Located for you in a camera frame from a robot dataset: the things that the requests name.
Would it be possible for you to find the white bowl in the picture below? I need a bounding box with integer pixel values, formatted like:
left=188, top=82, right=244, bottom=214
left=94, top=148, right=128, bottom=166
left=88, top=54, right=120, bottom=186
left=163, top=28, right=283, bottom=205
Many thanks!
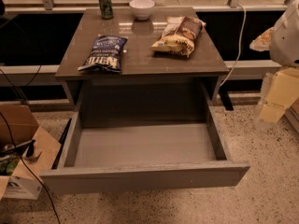
left=129, top=0, right=155, bottom=20

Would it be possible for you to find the green soda can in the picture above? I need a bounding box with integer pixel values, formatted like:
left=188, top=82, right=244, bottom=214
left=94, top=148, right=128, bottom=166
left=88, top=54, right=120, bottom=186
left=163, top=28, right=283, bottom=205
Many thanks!
left=98, top=0, right=113, bottom=20

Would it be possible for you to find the white hanging cable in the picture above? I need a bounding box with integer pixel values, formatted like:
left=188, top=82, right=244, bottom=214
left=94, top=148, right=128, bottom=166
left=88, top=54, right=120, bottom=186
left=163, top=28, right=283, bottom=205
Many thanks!
left=219, top=3, right=248, bottom=88

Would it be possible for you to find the black cable on floor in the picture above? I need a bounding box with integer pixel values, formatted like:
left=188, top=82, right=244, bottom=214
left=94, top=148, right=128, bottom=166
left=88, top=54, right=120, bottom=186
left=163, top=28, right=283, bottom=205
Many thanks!
left=0, top=111, right=63, bottom=224

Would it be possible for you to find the blue chip bag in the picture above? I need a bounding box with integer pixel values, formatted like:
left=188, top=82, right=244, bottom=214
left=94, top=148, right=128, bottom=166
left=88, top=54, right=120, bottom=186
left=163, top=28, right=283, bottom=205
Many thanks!
left=78, top=35, right=127, bottom=74

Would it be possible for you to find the open grey top drawer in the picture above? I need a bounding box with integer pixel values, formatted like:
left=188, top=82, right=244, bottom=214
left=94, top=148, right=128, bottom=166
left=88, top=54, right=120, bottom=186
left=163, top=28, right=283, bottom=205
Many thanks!
left=41, top=81, right=249, bottom=194

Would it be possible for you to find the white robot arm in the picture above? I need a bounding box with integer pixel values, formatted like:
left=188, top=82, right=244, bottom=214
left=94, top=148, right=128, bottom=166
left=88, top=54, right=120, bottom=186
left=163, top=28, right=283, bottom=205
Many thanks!
left=249, top=0, right=299, bottom=129

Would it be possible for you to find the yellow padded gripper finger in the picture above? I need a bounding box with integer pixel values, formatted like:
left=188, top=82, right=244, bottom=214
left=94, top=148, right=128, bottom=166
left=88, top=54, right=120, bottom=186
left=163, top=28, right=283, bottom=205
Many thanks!
left=249, top=27, right=273, bottom=52
left=254, top=68, right=299, bottom=129

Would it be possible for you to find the yellow brown chip bag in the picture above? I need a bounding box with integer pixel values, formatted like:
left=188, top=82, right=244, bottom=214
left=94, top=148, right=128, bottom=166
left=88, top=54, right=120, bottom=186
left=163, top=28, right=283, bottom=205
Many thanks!
left=151, top=16, right=206, bottom=57

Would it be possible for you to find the cardboard box with clutter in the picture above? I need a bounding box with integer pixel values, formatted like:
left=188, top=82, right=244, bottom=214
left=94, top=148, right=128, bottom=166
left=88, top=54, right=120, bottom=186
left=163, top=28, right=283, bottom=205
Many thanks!
left=0, top=105, right=61, bottom=200

